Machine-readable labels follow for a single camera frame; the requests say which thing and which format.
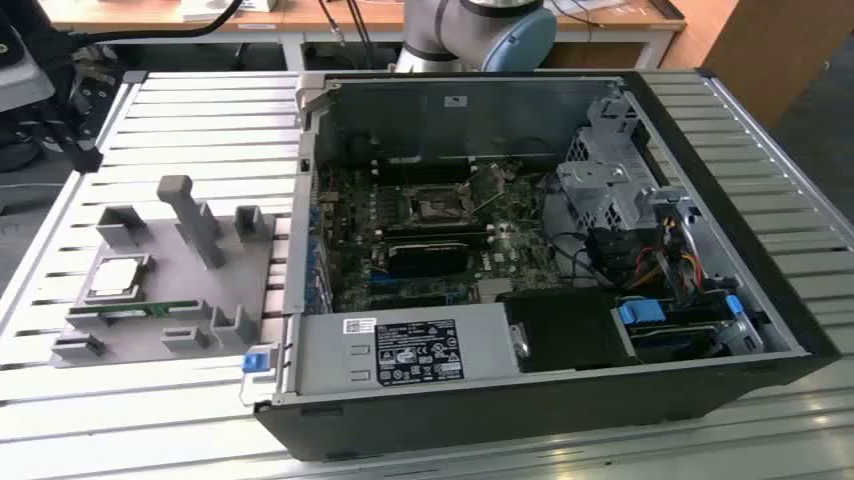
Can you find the CPU with silver top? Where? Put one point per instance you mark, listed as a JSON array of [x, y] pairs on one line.
[[115, 276]]

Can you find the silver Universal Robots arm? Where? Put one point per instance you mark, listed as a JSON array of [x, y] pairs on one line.
[[434, 30]]

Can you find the CPU socket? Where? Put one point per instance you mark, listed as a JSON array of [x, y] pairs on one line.
[[441, 211]]

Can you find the wooden desk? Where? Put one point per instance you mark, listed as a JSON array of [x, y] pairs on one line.
[[300, 22]]

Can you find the green RAM stick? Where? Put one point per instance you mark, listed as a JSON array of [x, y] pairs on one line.
[[158, 308]]

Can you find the grey parts rack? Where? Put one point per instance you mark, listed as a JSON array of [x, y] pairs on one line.
[[200, 300]]

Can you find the blue case latch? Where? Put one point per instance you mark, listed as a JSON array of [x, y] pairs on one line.
[[258, 363]]

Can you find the black RAM stick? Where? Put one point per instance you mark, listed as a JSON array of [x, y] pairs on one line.
[[434, 235]]

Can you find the black expansion card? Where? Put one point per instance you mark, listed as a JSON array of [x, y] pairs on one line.
[[427, 260]]

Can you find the grey power supply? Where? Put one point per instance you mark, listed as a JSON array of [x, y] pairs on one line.
[[320, 350]]

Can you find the metal locking lever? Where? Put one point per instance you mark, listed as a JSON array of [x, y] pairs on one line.
[[493, 199]]

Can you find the silver chipset heat sink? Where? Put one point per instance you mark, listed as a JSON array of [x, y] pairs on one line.
[[495, 291]]

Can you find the green motherboard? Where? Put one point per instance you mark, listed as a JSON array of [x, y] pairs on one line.
[[521, 260]]

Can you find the metal disk bay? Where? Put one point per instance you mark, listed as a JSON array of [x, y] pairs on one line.
[[603, 190]]

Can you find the blue disk carrier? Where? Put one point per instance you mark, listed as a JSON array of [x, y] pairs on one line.
[[642, 312]]

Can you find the black open PC case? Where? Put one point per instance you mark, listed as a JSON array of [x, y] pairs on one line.
[[601, 410]]

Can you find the brown wooden cabinet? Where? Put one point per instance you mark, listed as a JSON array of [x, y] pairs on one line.
[[781, 50]]

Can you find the blue plastic clip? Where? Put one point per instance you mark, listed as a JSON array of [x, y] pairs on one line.
[[731, 306]]

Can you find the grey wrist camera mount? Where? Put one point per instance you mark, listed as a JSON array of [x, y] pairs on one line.
[[23, 85]]

